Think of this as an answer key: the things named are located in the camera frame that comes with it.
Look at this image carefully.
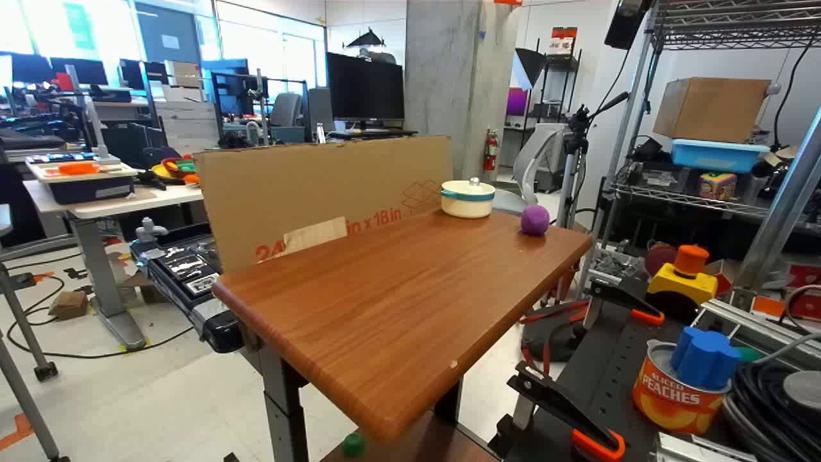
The purple ball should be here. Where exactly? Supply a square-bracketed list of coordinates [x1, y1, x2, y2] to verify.
[518, 203, 554, 239]

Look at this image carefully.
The white pot with teal rim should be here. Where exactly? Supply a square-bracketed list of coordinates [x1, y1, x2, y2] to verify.
[438, 175, 500, 220]

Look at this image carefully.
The brown cardboard board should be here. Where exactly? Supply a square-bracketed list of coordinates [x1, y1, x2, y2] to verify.
[201, 132, 457, 277]

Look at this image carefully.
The red fire extinguisher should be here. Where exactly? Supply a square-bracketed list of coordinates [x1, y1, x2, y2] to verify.
[479, 126, 502, 178]

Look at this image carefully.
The large black monitor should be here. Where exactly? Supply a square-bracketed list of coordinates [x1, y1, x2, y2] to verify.
[324, 50, 409, 130]

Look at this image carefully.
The black tripod with lever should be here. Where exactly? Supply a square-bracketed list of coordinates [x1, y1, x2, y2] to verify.
[560, 90, 633, 230]

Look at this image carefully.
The colourful toy pile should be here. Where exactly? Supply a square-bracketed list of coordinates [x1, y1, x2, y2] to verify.
[147, 153, 205, 190]

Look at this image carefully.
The yellow button box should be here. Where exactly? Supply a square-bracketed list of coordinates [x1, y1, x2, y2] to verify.
[647, 258, 722, 308]

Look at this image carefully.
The metal shelf rack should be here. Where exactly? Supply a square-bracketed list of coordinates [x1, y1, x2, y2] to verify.
[595, 0, 821, 258]

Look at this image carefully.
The orange round button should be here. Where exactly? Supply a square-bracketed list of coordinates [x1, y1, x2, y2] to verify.
[673, 241, 713, 277]

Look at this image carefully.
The white topped desk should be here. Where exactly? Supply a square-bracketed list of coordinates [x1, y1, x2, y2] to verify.
[21, 177, 205, 352]

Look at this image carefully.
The colourful cube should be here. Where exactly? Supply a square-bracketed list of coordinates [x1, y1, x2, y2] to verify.
[697, 169, 740, 203]

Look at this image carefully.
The blue plastic bin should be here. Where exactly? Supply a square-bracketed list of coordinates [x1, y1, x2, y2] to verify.
[669, 136, 773, 177]

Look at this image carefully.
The blue plastic cap piece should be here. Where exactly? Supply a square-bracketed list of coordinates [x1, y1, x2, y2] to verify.
[669, 322, 743, 393]

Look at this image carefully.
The cardboard box on shelf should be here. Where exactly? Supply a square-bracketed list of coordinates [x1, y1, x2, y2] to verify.
[651, 75, 773, 146]

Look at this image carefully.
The black box with orange disc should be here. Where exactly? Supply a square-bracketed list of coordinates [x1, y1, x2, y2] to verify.
[23, 150, 142, 208]

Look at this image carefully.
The wooden block on floor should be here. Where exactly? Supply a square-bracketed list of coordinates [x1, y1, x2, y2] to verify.
[47, 286, 93, 322]

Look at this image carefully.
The grey metal beam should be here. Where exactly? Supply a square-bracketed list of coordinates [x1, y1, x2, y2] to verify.
[732, 107, 821, 295]

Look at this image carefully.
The grey cylinder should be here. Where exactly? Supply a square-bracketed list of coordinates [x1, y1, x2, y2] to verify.
[779, 366, 821, 413]

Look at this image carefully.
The black table frame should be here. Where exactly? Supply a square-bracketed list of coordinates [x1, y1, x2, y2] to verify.
[242, 335, 470, 462]

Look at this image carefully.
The black clamp with orange handle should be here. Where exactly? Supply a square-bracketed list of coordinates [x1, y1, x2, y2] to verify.
[584, 280, 668, 330]
[506, 362, 628, 462]

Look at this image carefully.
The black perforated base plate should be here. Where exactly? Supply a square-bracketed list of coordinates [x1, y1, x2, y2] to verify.
[487, 280, 821, 462]

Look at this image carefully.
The aluminium rail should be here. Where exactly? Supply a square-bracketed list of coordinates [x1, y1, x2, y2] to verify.
[693, 295, 821, 347]

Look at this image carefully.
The black cable coil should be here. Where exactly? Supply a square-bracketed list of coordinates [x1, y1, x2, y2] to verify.
[722, 356, 821, 462]

